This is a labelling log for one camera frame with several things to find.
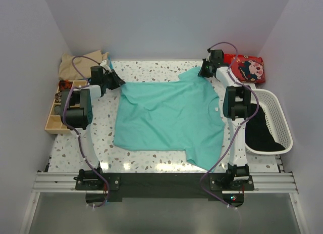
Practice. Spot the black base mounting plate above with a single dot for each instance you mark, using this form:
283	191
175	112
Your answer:
201	193

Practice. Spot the beige folded t shirt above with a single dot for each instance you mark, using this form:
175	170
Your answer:
68	72

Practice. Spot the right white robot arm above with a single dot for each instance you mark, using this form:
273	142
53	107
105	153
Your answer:
236	108

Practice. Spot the mint green t shirt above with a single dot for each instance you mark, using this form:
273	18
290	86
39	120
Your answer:
180	115

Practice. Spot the white plastic laundry basket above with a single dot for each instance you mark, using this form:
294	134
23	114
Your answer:
275	121

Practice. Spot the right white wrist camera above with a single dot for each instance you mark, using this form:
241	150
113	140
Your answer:
208	54

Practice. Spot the teal folded t shirt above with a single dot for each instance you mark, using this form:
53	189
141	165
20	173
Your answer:
109	63

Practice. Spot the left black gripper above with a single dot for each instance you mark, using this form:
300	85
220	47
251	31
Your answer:
117	82

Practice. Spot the red cartoon print cloth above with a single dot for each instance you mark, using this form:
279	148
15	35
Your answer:
249	69

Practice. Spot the black t shirt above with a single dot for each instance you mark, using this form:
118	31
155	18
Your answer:
258	136

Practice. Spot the red black scrunchie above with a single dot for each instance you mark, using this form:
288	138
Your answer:
65	85

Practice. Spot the grey scrunchie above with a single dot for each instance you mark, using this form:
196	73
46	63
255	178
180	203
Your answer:
57	109

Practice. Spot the aluminium frame rail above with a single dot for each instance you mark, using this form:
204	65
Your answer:
62	182

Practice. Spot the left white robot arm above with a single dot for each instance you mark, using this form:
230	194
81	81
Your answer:
77	114

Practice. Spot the patterned brown scrunchie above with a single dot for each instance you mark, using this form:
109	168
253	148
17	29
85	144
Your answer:
58	97

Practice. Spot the wooden compartment tray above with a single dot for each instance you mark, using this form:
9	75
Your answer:
54	124

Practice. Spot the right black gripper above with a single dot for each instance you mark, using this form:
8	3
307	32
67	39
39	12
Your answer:
202	73

